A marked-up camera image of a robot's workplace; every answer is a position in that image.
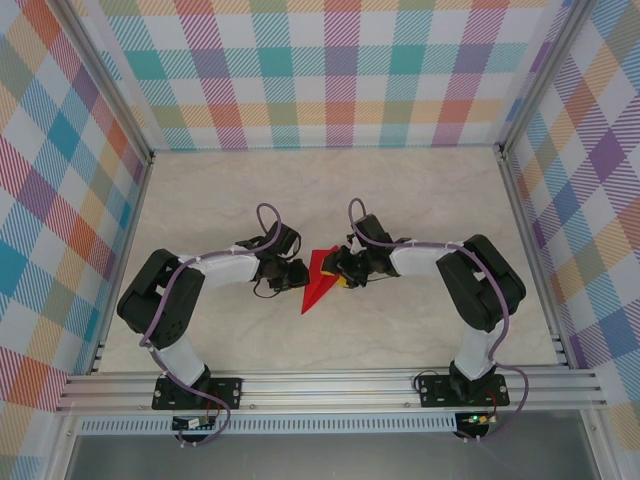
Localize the red paper sheet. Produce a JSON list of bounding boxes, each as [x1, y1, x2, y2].
[[300, 244, 346, 315]]

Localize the grey metal panel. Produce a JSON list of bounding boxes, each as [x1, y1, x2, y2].
[[63, 432, 601, 480]]

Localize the left gripper thin black cable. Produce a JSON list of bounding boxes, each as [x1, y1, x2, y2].
[[252, 279, 282, 300]]

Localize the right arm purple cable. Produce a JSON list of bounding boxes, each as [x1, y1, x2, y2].
[[348, 198, 530, 444]]

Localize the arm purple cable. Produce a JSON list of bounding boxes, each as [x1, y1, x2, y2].
[[139, 202, 284, 448], [348, 198, 530, 444]]

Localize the aluminium mounting rail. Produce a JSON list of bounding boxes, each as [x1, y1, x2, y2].
[[53, 368, 610, 415]]

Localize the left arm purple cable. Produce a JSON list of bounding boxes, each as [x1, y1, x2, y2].
[[139, 202, 284, 448]]

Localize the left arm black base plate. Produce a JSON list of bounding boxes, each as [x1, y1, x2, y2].
[[151, 377, 244, 412]]

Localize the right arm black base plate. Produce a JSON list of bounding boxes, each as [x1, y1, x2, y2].
[[415, 372, 511, 409]]

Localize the perforated metal cable tray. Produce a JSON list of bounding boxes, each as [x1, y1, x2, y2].
[[77, 416, 460, 436]]

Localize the aluminium side rail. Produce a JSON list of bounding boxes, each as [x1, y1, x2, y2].
[[497, 147, 572, 370], [85, 152, 155, 376]]

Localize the aluminium frame post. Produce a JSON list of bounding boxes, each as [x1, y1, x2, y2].
[[498, 0, 591, 160], [58, 0, 155, 164]]

